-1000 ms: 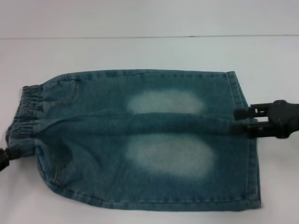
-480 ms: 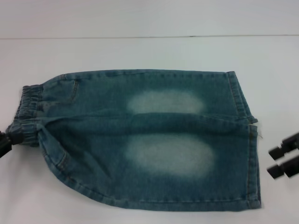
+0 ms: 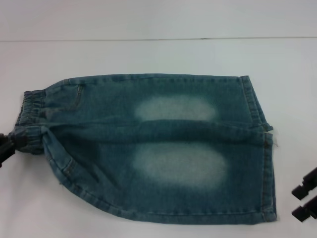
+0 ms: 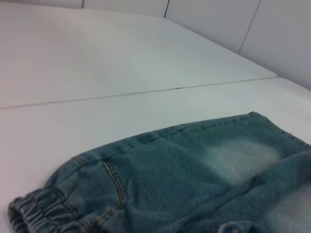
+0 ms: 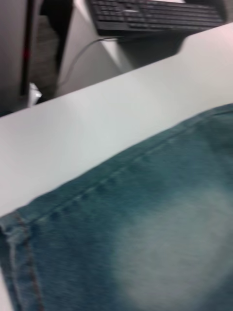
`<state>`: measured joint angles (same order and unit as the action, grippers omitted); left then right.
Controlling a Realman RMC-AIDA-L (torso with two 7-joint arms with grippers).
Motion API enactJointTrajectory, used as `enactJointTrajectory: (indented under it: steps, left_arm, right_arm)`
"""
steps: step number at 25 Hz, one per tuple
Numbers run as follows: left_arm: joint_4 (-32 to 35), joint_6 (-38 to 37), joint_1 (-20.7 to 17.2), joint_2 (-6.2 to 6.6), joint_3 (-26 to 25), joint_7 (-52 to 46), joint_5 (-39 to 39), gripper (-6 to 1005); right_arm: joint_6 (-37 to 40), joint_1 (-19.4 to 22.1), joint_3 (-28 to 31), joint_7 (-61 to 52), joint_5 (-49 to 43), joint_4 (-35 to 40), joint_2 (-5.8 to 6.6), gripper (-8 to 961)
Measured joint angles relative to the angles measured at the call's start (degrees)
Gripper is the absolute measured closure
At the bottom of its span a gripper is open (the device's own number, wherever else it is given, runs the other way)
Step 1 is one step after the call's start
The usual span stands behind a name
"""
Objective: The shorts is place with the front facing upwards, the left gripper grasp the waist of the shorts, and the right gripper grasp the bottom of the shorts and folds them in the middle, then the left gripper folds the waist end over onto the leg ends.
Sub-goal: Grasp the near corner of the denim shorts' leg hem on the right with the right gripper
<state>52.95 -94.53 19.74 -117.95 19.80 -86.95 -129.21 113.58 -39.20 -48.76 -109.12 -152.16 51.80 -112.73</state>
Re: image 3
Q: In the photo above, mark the blue denim shorts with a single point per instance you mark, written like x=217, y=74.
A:
x=153, y=148

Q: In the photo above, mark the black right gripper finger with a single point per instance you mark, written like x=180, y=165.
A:
x=305, y=186
x=305, y=210

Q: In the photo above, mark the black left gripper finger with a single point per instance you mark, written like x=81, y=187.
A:
x=20, y=142

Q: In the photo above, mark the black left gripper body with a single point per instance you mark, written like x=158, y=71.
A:
x=3, y=156

